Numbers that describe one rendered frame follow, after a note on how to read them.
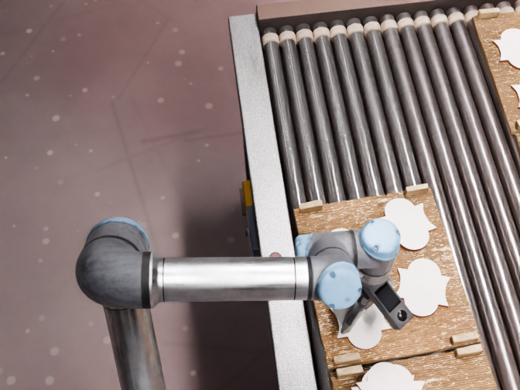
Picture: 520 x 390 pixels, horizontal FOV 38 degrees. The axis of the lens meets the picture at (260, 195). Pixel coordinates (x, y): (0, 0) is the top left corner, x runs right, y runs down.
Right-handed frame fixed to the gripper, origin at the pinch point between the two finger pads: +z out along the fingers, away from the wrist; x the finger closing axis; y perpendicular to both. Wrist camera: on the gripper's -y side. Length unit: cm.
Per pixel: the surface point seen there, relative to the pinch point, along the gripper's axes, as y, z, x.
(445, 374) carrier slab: -20.3, 4.3, -3.8
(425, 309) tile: -7.8, 3.1, -11.6
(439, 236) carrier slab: 2.4, 3.9, -28.8
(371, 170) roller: 27.2, 5.6, -31.5
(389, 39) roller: 54, 5, -68
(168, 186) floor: 110, 98, -19
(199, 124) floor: 125, 98, -47
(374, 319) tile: -1.3, 3.4, -1.3
